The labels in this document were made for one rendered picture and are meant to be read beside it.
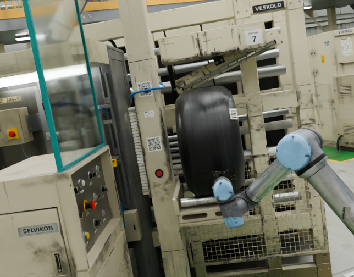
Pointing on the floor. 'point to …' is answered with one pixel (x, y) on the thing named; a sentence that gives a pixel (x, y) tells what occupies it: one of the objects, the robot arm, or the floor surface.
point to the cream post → (164, 159)
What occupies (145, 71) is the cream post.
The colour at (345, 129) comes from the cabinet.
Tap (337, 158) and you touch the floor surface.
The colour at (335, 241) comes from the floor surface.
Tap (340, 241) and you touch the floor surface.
